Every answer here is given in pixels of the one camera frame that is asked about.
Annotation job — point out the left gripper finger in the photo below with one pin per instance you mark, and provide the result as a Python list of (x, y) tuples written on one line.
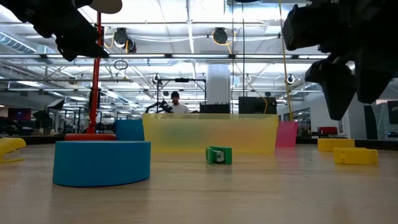
[(81, 43)]

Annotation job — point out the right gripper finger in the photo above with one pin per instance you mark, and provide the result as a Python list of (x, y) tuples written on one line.
[(376, 74), (337, 87)]

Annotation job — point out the yellow tape roll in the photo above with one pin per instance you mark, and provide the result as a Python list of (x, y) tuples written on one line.
[(335, 145)]

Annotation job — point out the yellow mini stapler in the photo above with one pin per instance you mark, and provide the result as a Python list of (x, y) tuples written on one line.
[(9, 145), (354, 156)]

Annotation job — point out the blue tape roll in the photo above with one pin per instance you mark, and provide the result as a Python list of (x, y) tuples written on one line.
[(101, 163)]

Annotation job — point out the green mini stapler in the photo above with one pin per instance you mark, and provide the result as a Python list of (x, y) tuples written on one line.
[(227, 155)]

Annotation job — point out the background black robot arm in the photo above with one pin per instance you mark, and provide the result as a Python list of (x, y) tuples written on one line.
[(160, 106)]

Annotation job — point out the black standing panel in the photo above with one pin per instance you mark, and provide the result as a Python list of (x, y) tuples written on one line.
[(370, 124), (392, 112)]

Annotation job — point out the red background box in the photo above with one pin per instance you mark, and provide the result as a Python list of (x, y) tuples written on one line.
[(327, 130)]

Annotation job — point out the red desk lamp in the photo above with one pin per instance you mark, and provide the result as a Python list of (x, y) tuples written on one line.
[(94, 87)]

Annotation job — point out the black studio light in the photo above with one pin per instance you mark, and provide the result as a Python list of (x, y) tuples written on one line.
[(56, 104)]

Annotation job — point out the pink plastic tray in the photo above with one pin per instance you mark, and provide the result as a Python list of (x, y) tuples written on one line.
[(286, 133)]

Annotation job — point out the tall black equipment box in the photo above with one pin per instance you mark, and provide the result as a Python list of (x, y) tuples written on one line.
[(257, 105)]

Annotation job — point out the maroon background panel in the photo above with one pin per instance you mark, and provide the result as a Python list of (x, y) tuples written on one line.
[(19, 114)]

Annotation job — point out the blue plastic tray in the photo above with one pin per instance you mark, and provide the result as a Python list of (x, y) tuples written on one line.
[(129, 130)]

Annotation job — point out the person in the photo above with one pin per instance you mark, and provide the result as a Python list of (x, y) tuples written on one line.
[(178, 108)]

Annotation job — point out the long ceiling light bar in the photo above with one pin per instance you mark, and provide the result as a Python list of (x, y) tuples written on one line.
[(199, 56)]

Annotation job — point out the low black equipment box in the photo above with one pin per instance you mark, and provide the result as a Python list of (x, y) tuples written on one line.
[(214, 108)]

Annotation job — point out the yellow translucent tray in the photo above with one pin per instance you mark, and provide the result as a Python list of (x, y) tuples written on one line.
[(211, 132)]

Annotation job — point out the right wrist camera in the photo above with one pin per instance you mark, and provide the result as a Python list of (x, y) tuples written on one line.
[(297, 28)]

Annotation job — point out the black background gantry frame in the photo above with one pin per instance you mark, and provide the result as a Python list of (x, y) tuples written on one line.
[(157, 93)]

